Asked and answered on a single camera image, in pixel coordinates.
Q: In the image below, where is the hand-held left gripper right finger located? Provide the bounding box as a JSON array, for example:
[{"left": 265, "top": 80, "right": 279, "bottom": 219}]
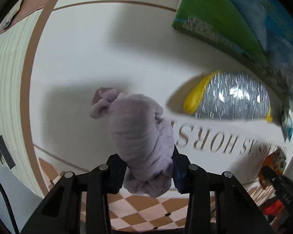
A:
[{"left": 171, "top": 147, "right": 275, "bottom": 234}]

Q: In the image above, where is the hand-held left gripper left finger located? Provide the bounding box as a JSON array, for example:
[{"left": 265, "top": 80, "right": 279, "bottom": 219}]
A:
[{"left": 21, "top": 154, "right": 127, "bottom": 234}]

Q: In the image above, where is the lilac plush cloth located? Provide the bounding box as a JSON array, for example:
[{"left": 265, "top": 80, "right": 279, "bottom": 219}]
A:
[{"left": 90, "top": 87, "right": 175, "bottom": 199}]

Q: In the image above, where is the white checkered floor mat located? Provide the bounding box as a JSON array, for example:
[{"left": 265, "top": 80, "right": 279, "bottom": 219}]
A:
[{"left": 20, "top": 0, "right": 290, "bottom": 233}]

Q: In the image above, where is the grey and yellow cushion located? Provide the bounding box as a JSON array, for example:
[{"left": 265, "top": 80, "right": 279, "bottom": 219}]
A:
[{"left": 183, "top": 70, "right": 273, "bottom": 123}]

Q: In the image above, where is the black cable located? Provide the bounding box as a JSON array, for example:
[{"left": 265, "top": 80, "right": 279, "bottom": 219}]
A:
[{"left": 0, "top": 167, "right": 20, "bottom": 234}]

